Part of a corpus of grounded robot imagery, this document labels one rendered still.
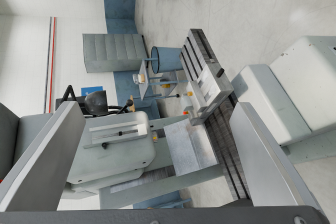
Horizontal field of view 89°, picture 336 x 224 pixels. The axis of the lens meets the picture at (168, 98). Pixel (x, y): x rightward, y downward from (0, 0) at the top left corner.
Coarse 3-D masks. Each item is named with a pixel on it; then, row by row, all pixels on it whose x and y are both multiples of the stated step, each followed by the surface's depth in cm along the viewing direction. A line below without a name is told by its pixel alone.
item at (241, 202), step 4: (236, 200) 71; (240, 200) 70; (244, 200) 69; (248, 200) 68; (224, 204) 70; (228, 204) 69; (232, 204) 68; (236, 204) 66; (240, 204) 65; (244, 204) 64; (248, 204) 63; (252, 204) 62
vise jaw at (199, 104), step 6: (192, 84) 83; (192, 90) 81; (198, 90) 81; (192, 96) 82; (198, 96) 79; (192, 102) 83; (198, 102) 77; (204, 102) 78; (198, 108) 78; (204, 108) 79
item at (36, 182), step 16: (64, 112) 9; (80, 112) 11; (48, 128) 8; (64, 128) 9; (80, 128) 11; (32, 144) 8; (48, 144) 8; (64, 144) 9; (32, 160) 7; (48, 160) 8; (64, 160) 9; (16, 176) 6; (32, 176) 7; (48, 176) 8; (64, 176) 9; (0, 192) 6; (16, 192) 6; (32, 192) 7; (48, 192) 8; (0, 208) 6; (16, 208) 6; (32, 208) 7; (48, 208) 8
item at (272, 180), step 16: (240, 112) 10; (256, 112) 10; (240, 128) 10; (256, 128) 9; (240, 144) 10; (256, 144) 8; (272, 144) 8; (240, 160) 10; (256, 160) 8; (272, 160) 7; (288, 160) 7; (256, 176) 8; (272, 176) 7; (288, 176) 7; (256, 192) 8; (272, 192) 7; (288, 192) 6; (304, 192) 6; (320, 208) 7
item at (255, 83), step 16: (256, 64) 75; (240, 80) 77; (256, 80) 70; (272, 80) 72; (240, 96) 78; (256, 96) 70; (272, 96) 67; (272, 112) 64; (288, 112) 65; (272, 128) 65; (288, 128) 61; (304, 128) 62
